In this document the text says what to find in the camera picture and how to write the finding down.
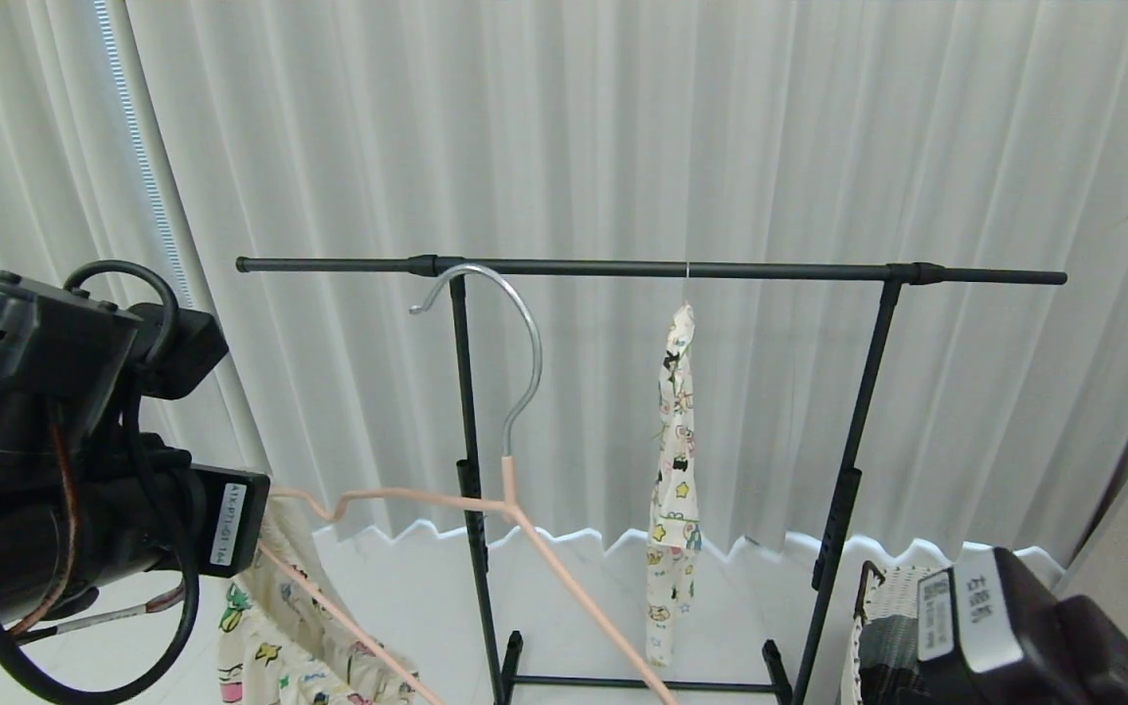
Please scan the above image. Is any black cable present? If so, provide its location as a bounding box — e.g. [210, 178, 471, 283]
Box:
[0, 259, 205, 705]

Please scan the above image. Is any cream printed garment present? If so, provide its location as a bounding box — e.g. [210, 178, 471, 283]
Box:
[216, 499, 420, 705]
[644, 304, 703, 669]

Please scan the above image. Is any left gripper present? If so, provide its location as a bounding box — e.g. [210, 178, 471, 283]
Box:
[0, 460, 271, 642]

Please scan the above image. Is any white laundry basket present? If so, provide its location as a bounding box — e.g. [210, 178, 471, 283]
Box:
[843, 560, 929, 705]

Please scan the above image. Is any white curtain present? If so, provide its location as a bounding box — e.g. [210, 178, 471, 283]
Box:
[0, 0, 1128, 588]

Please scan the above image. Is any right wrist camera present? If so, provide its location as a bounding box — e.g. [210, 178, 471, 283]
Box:
[916, 546, 1128, 705]

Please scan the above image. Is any black clothes rack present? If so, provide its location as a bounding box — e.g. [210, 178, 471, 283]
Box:
[236, 255, 1067, 705]

